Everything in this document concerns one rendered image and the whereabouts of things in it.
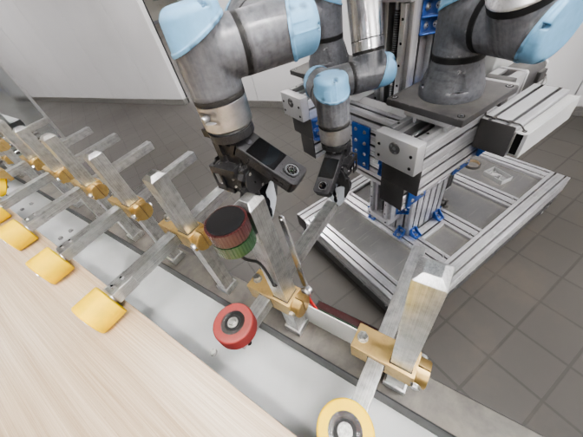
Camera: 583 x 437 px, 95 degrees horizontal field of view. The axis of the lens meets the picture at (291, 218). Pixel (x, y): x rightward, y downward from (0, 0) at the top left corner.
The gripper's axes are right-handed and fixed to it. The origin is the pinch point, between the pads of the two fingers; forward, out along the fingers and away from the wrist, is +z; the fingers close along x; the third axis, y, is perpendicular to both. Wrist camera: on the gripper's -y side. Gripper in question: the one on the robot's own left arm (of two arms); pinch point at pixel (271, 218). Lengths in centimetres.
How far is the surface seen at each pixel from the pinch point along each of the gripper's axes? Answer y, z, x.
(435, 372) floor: -44, 101, -22
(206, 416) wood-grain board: -7.3, 10.5, 32.4
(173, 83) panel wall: 351, 70, -215
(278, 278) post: -7.1, 4.3, 9.4
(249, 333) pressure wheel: -5.4, 10.6, 18.9
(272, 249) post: -7.2, -3.1, 8.1
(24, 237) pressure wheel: 70, 7, 30
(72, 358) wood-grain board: 23.5, 10.6, 40.1
